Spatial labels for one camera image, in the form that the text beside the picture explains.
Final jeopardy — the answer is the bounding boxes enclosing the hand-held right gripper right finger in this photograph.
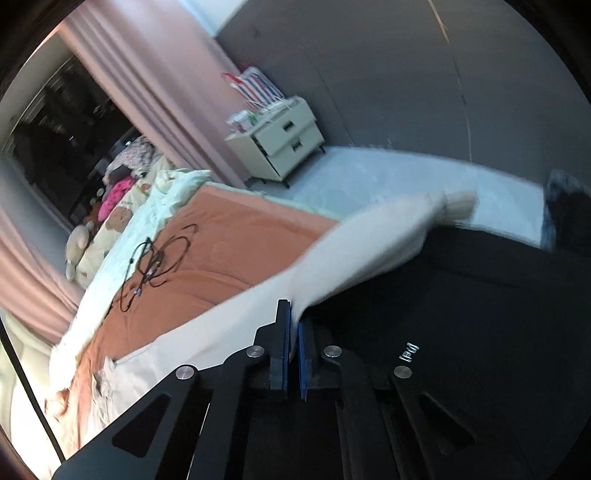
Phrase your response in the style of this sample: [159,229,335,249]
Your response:
[298,322,523,480]

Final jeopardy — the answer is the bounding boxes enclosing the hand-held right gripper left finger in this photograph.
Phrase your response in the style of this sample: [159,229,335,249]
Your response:
[53,299,293,480]

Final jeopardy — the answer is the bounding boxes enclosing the cream hooded garment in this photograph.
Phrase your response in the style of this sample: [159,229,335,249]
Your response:
[58,190,479,439]

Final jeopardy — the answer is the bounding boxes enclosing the orange bedspread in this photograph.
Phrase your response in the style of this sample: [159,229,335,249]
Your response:
[45,181,343,457]

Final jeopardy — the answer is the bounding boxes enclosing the black clothing with small logo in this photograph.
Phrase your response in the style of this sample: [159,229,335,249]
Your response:
[288,222,591,480]

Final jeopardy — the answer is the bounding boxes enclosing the cream two-drawer nightstand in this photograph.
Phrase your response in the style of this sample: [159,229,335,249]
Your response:
[225,97,327,190]

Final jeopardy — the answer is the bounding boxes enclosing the bright pink plush cloth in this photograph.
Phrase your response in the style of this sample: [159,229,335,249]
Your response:
[99,177,138,219]

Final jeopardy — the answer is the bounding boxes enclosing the cream plush toy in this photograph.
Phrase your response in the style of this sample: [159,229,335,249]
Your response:
[64,223,92,282]

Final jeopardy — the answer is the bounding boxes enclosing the small colourful packets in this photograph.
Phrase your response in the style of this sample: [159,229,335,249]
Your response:
[228,109,260,131]

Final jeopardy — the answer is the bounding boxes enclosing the pink grey floral cloth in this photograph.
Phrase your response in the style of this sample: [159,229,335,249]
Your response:
[112,136,158,175]

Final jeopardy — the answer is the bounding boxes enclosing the pink curtain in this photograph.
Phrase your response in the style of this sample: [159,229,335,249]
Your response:
[58,0,252,191]
[0,152,90,335]

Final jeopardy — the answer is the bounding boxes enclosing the striped shopping bag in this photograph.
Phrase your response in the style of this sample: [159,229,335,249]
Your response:
[221,66,284,110]

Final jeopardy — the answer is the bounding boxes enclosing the dark fuzzy cloth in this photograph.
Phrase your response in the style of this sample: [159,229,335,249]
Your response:
[544,168,591,254]

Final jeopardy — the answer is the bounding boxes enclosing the dark window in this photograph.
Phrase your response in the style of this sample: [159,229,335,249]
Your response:
[8,54,145,228]

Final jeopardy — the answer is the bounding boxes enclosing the tangled black cables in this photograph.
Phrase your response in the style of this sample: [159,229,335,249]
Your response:
[119,223,199,315]

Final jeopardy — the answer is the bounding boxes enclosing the thin black cable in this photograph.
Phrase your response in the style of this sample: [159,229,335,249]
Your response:
[0,316,66,463]

